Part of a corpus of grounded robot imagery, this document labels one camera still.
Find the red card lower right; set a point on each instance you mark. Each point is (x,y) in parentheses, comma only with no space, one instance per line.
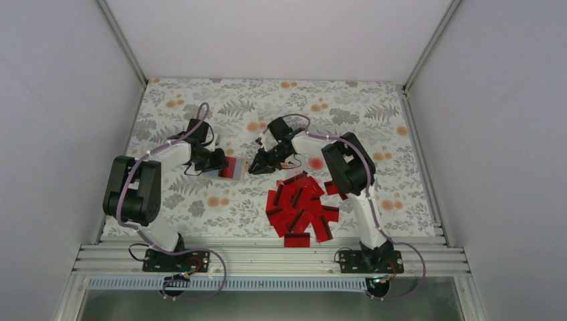
(320,222)

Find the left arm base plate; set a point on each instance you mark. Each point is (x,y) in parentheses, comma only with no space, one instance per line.
(194,261)

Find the red card pile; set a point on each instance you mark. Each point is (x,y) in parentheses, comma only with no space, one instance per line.
(332,189)
(278,218)
(300,192)

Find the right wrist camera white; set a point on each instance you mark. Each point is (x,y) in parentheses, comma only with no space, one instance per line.
(261,141)

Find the red card left pile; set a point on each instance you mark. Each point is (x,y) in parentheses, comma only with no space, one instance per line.
(278,218)

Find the aluminium rail frame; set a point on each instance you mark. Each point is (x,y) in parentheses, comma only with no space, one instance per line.
(268,257)

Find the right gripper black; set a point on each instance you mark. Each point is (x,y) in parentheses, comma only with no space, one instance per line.
(258,170)

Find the red card centre pile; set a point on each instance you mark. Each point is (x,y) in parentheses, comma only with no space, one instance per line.
(300,192)

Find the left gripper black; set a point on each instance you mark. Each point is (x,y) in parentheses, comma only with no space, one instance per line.
(218,163)

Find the clear card red dot right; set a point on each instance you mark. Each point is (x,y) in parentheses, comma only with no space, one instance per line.
(315,163)

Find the red card right pile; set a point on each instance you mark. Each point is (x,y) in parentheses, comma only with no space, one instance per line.
(332,189)

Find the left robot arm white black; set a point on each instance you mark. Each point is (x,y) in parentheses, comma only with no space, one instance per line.
(133,192)

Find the beige card holder wallet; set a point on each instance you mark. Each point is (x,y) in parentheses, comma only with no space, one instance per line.
(235,172)

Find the red card on rail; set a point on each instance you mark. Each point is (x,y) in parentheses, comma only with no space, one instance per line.
(296,240)

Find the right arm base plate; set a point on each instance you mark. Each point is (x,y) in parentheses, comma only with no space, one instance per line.
(355,262)

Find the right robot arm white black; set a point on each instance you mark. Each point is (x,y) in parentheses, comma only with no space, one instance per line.
(351,170)

